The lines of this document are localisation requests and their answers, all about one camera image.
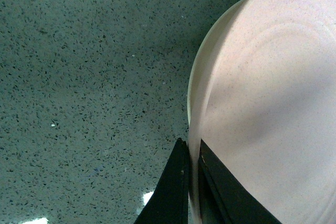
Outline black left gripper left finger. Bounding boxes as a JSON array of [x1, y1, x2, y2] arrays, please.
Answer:
[[135, 138, 190, 224]]

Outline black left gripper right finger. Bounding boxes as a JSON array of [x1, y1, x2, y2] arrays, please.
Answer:
[[198, 141, 280, 223]]

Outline pink plate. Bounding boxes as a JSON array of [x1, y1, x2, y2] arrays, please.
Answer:
[[188, 0, 335, 223]]

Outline cream white plate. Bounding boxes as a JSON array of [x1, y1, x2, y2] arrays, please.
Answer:
[[187, 0, 247, 124]]

